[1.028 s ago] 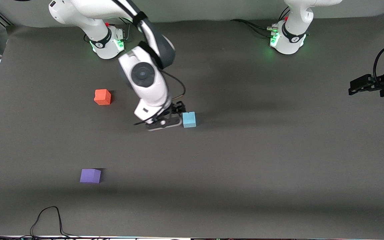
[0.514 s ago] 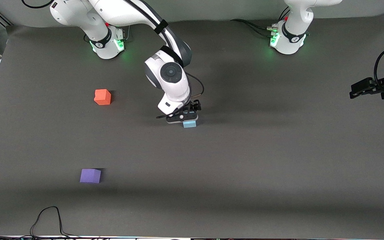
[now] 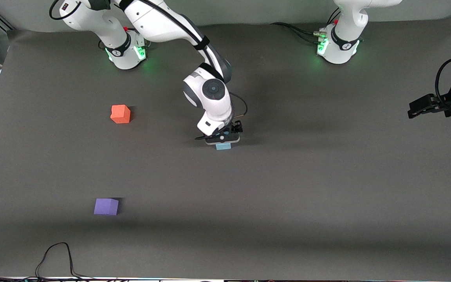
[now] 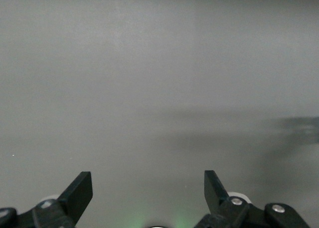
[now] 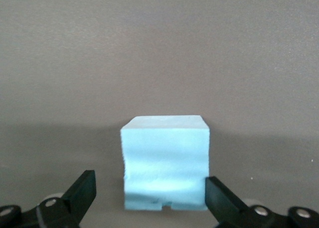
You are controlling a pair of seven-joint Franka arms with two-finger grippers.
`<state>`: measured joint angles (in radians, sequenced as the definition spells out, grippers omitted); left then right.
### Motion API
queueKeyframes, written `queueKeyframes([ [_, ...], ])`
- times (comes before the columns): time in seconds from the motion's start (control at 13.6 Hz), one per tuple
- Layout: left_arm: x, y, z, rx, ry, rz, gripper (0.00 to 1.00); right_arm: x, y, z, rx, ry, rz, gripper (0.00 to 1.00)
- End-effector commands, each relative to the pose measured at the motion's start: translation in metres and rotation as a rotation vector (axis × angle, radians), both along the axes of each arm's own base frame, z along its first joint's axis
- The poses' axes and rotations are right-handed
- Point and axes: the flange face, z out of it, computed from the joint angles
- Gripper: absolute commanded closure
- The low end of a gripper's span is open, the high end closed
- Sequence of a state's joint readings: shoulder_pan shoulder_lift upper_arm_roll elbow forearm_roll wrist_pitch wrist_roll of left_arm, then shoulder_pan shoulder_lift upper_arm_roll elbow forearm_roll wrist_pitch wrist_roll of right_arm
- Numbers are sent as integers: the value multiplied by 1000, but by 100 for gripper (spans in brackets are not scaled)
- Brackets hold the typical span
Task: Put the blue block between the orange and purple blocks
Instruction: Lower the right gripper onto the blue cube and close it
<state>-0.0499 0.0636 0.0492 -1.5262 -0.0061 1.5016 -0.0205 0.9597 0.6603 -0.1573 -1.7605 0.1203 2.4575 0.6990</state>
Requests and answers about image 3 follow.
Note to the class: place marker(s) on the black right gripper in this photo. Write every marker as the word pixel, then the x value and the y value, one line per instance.
pixel 236 127

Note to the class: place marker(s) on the light blue foam block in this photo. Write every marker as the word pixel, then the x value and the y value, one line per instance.
pixel 223 147

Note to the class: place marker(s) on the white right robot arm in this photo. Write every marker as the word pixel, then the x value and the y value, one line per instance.
pixel 210 92

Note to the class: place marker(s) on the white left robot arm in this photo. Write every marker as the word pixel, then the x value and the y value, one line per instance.
pixel 347 23

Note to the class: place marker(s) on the orange foam block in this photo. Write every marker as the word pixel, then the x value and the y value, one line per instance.
pixel 120 114

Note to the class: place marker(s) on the purple foam block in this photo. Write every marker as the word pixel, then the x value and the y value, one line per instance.
pixel 106 206

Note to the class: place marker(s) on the dark grey table mat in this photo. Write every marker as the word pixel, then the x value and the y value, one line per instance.
pixel 249 196

